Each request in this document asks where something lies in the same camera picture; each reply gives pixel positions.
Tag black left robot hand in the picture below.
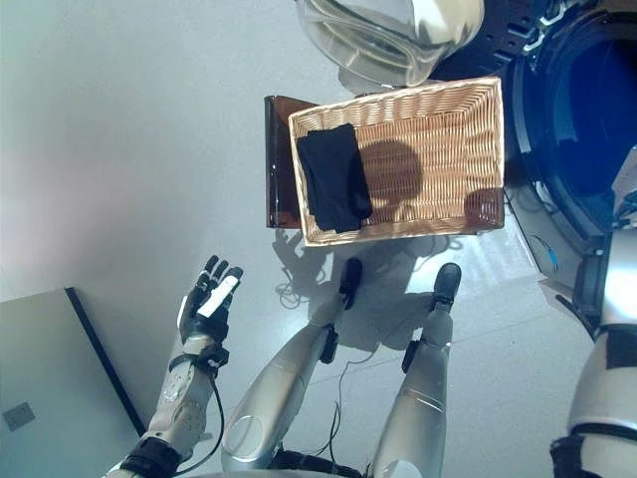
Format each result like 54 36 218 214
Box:
177 255 245 350

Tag black trousers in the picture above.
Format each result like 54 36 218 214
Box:
297 123 374 234

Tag grey front-load washing machine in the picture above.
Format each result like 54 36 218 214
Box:
427 0 637 300

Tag silver left robot leg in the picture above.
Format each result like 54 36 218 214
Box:
221 257 364 472

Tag silver robot leg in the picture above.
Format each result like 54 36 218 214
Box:
221 257 364 472
370 262 463 478

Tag black baseboard strip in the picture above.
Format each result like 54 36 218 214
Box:
64 287 148 439

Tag brown wooden stool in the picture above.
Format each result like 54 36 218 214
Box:
262 95 319 229

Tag robot waist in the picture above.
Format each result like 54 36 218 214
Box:
271 447 364 478

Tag silver right robot leg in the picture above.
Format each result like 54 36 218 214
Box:
370 262 463 478

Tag large wicker laundry basket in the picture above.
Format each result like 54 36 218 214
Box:
288 76 507 249

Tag round glass washer door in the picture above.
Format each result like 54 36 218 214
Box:
296 0 514 96

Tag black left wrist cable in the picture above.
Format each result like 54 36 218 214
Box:
176 370 224 474

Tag white cable loop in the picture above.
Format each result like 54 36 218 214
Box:
276 278 313 310

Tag thin tether cable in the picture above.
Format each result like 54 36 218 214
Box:
318 348 379 462

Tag grey wall socket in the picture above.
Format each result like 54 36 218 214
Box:
2 401 36 432

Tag white tangled floor cable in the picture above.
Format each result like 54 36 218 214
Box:
412 233 467 270

